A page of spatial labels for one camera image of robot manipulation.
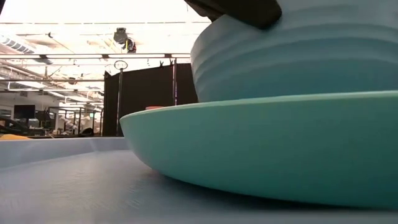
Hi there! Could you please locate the blue ribbed bowl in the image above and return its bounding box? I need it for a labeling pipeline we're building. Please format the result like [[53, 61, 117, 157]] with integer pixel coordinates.
[[190, 0, 398, 103]]

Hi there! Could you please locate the horizontal metal rail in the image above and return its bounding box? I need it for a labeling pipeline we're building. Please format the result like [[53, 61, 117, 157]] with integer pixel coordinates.
[[0, 78, 105, 83], [0, 53, 192, 60]]

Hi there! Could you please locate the dark computer monitor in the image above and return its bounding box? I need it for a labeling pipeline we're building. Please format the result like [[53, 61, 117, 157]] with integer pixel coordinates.
[[13, 104, 36, 120]]

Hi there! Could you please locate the blue plastic tray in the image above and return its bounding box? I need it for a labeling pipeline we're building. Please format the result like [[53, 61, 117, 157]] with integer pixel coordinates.
[[0, 136, 398, 224]]

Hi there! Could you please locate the silver stand post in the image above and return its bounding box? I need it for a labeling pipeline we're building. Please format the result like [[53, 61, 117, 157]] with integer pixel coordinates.
[[172, 58, 178, 106]]

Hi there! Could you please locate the teal plate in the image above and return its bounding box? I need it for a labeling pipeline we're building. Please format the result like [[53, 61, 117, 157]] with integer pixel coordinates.
[[119, 90, 398, 210]]

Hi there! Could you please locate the black ceiling device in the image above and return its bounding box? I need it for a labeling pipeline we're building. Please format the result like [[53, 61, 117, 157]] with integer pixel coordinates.
[[113, 27, 137, 54]]

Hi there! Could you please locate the yellow cloth napkin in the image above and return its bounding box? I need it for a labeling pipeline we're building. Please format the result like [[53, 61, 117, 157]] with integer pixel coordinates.
[[0, 134, 32, 141]]

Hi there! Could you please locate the metal pole with ring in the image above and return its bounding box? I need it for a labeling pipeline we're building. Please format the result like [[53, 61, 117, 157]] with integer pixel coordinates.
[[113, 60, 129, 137]]

